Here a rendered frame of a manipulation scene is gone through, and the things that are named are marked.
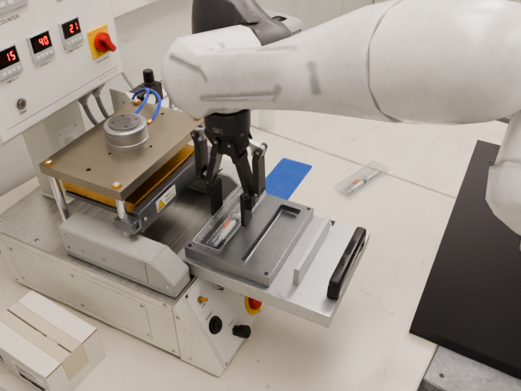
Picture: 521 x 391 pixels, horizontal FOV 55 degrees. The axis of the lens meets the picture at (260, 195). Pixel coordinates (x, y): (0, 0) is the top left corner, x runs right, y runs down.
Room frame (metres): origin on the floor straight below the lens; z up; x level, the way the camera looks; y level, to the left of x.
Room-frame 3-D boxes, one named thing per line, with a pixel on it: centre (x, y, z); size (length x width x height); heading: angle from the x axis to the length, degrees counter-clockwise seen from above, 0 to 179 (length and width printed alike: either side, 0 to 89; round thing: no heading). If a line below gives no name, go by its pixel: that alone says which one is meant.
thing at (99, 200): (0.81, 0.24, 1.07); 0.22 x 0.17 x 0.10; 154
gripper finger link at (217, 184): (0.72, 0.08, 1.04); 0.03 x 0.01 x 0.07; 153
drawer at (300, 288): (0.66, -0.03, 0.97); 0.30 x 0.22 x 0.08; 64
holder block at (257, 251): (0.68, 0.02, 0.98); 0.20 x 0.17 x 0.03; 154
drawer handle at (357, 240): (0.60, -0.15, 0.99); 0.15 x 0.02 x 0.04; 154
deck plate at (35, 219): (0.82, 0.28, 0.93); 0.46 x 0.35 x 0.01; 64
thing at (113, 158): (0.83, 0.27, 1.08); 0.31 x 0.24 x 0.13; 154
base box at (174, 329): (0.81, 0.23, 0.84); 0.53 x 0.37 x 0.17; 64
